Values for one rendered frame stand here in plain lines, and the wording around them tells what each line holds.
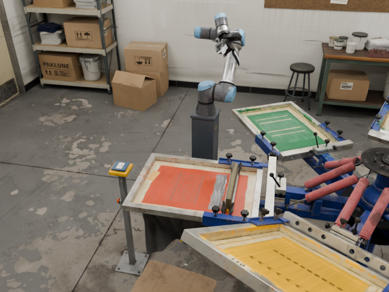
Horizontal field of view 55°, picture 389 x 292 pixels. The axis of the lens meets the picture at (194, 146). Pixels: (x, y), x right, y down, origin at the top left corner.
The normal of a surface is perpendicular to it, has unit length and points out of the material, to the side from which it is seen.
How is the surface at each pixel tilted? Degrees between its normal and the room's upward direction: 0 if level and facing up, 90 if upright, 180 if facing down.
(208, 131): 90
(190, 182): 0
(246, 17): 90
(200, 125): 90
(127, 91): 90
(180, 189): 0
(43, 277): 0
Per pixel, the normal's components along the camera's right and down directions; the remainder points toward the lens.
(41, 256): 0.00, -0.85
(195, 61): -0.21, 0.51
